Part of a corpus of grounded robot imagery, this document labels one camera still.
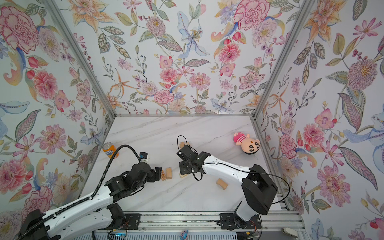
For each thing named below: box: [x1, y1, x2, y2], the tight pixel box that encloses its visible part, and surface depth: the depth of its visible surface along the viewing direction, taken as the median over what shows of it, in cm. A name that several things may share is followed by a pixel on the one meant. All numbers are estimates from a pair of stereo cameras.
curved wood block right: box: [216, 178, 228, 190], surface depth 87 cm
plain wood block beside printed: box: [166, 167, 173, 180], surface depth 90 cm
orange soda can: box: [102, 142, 119, 159], surface depth 92 cm
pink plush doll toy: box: [233, 132, 261, 155], surface depth 99 cm
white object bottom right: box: [281, 227, 299, 238], surface depth 71 cm
